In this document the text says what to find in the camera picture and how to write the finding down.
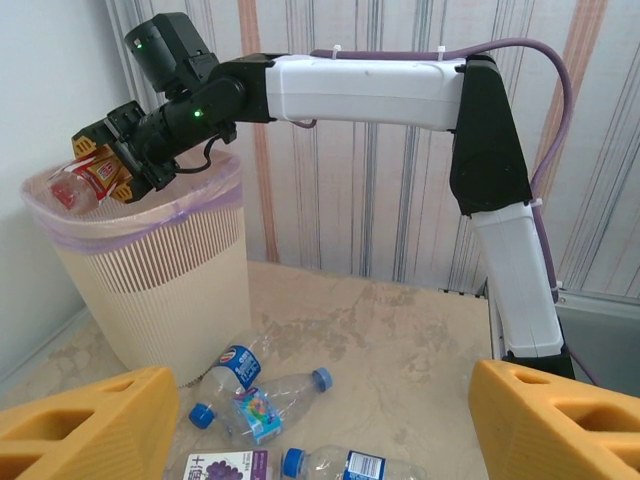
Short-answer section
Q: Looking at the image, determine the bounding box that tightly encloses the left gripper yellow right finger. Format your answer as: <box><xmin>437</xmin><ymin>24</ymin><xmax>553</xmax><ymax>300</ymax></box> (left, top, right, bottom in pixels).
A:
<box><xmin>469</xmin><ymin>359</ymin><xmax>640</xmax><ymax>480</ymax></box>

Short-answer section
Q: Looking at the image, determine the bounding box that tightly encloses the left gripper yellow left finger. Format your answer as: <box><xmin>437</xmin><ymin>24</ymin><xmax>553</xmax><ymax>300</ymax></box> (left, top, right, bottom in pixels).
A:
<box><xmin>0</xmin><ymin>365</ymin><xmax>180</xmax><ymax>480</ymax></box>

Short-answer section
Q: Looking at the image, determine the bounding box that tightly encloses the clear bottle red yellow label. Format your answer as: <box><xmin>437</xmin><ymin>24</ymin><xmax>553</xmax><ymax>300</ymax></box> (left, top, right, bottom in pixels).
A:
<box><xmin>48</xmin><ymin>152</ymin><xmax>134</xmax><ymax>216</ymax></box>

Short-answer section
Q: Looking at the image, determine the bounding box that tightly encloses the grape juice bottle purple label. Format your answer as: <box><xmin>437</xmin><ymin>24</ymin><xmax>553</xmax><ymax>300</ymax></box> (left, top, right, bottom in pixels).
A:
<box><xmin>162</xmin><ymin>447</ymin><xmax>284</xmax><ymax>480</ymax></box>

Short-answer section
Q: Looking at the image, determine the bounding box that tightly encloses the clear bottle round logo blue label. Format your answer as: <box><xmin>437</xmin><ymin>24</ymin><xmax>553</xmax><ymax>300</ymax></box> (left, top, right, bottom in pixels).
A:
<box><xmin>188</xmin><ymin>334</ymin><xmax>284</xmax><ymax>436</ymax></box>

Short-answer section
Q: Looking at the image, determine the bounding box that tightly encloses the clear bottle blue label blue cap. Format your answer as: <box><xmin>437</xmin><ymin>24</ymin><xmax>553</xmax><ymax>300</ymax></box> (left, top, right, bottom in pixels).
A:
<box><xmin>279</xmin><ymin>444</ymin><xmax>431</xmax><ymax>480</ymax></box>

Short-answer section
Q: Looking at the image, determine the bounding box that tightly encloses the clear bottle colourful label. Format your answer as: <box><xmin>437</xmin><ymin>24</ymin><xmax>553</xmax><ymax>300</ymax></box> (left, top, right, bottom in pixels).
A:
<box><xmin>219</xmin><ymin>367</ymin><xmax>335</xmax><ymax>446</ymax></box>

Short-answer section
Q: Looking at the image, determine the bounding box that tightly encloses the beige ribbed waste bin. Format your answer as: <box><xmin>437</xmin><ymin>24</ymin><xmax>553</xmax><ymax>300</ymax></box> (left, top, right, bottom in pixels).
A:
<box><xmin>20</xmin><ymin>149</ymin><xmax>251</xmax><ymax>386</ymax></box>

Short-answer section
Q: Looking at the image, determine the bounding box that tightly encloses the pink waste basket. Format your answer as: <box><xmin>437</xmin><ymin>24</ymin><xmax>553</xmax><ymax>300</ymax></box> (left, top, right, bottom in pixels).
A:
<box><xmin>20</xmin><ymin>149</ymin><xmax>244</xmax><ymax>254</ymax></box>

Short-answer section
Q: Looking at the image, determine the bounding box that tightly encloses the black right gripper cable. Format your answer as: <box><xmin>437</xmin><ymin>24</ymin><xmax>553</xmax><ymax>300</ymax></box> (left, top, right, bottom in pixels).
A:
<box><xmin>173</xmin><ymin>134</ymin><xmax>237</xmax><ymax>175</ymax></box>

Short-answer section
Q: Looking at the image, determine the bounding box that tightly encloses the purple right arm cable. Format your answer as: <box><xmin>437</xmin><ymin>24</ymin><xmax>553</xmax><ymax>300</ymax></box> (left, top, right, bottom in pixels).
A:
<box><xmin>309</xmin><ymin>37</ymin><xmax>606</xmax><ymax>387</ymax></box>

